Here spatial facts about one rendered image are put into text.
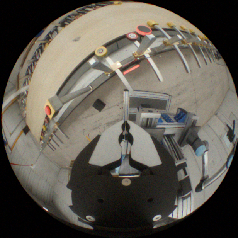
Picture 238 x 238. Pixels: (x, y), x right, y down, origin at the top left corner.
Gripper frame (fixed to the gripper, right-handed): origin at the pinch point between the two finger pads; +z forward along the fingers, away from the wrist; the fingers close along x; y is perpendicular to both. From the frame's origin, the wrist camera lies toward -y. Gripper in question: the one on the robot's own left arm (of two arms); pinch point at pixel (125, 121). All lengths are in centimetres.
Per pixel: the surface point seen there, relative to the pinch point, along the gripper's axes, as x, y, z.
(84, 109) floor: -83, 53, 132
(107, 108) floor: -30, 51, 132
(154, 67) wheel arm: 21, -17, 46
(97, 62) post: -8.9, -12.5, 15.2
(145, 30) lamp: 7.9, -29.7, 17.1
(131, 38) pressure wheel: 5, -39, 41
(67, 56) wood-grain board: -44, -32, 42
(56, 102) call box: -28.8, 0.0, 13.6
